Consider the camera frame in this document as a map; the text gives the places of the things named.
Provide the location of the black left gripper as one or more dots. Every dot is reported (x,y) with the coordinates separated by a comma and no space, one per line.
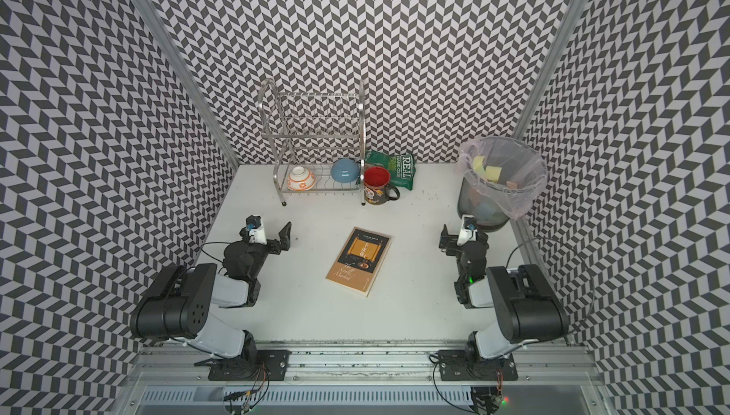
(284,237)

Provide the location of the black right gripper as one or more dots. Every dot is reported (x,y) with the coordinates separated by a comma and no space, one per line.
(450,240)

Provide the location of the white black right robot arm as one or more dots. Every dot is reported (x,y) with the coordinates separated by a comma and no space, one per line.
(527,310)

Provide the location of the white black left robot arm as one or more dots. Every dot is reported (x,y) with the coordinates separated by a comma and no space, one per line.
(176,306)

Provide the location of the yellow sticky notes in bin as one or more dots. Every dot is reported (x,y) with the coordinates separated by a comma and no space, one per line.
(484,171)

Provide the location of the black mesh trash bin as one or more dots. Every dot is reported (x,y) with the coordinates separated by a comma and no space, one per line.
(489,216)

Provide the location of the white orange bowl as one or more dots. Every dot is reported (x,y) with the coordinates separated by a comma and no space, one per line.
(301,179)

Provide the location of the green snack bag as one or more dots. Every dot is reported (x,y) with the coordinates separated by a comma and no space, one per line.
(402,168)

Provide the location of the black red floral mug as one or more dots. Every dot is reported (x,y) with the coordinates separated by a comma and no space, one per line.
(377,186)

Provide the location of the blue bowl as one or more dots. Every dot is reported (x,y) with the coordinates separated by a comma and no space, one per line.
(345,171)

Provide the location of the clear plastic bin liner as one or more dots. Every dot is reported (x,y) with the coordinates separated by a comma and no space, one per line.
(524,174)

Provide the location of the silver metal dish rack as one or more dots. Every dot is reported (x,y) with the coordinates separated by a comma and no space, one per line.
(313,129)

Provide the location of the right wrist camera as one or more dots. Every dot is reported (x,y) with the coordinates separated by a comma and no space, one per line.
(468,231)

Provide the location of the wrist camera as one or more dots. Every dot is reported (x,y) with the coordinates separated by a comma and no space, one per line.
(468,231)
(253,232)

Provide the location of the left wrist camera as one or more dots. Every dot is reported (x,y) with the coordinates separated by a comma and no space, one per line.
(253,232)

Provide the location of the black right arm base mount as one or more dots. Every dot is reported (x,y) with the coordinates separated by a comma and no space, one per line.
(456,366)

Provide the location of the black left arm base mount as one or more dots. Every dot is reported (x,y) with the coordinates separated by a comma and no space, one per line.
(270,365)

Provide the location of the aluminium front rail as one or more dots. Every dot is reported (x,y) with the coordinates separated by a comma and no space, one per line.
(371,362)

